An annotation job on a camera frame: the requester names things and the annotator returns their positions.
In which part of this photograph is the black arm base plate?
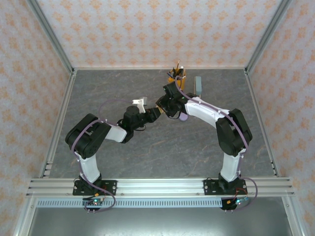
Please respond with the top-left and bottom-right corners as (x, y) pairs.
(72, 180), (118, 196)
(203, 178), (247, 196)

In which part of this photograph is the grey-blue stapler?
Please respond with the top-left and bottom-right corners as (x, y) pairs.
(194, 76), (203, 95)

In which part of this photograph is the aluminium back rail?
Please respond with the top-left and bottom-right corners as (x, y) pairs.
(73, 66), (247, 71)

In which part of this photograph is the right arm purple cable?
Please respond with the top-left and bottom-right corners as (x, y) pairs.
(174, 75), (259, 212)

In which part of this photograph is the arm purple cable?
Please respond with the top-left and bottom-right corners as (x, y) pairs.
(71, 99), (135, 212)
(174, 75), (259, 212)

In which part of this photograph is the aluminium mounting rail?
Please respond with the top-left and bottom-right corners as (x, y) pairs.
(26, 177), (295, 197)

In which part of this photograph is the aluminium side rail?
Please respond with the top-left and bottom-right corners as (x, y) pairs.
(244, 68), (281, 177)
(39, 70), (77, 178)

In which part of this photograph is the grey slotted cable duct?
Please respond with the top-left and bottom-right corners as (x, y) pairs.
(36, 198), (223, 208)

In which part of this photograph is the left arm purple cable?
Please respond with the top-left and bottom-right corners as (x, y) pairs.
(71, 99), (135, 212)

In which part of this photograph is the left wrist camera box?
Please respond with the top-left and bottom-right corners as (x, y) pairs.
(132, 96), (149, 114)

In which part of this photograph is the grey metal panel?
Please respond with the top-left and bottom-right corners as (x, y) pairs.
(27, 207), (293, 236)

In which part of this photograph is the yellow pen cup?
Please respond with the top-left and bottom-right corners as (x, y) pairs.
(168, 71), (187, 89)

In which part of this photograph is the aluminium frame leg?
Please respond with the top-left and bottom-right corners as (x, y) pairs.
(282, 196), (305, 236)
(12, 196), (39, 236)

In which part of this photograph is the aluminium frame post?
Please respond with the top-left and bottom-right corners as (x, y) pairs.
(245, 0), (293, 74)
(26, 0), (76, 74)

